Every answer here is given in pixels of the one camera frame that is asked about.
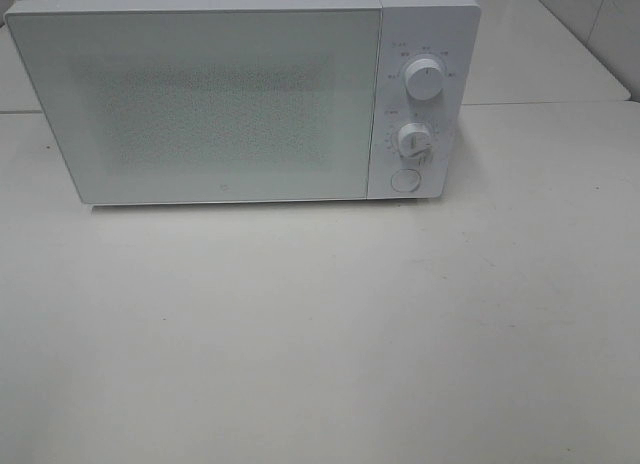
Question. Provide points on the round door release button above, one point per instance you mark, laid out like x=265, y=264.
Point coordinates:
x=406, y=180

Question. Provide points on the white microwave knob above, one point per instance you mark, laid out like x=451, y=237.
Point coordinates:
x=414, y=140
x=424, y=78

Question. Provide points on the white microwave door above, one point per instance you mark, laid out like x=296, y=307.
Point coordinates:
x=153, y=108

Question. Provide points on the white microwave oven body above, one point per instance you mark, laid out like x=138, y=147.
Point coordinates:
x=409, y=29

